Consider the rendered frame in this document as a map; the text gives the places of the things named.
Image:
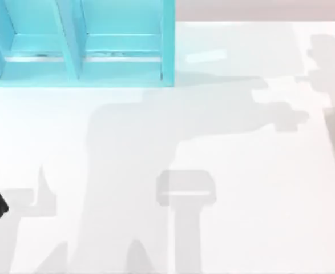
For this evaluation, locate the light blue rack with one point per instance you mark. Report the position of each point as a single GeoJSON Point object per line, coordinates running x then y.
{"type": "Point", "coordinates": [121, 42]}

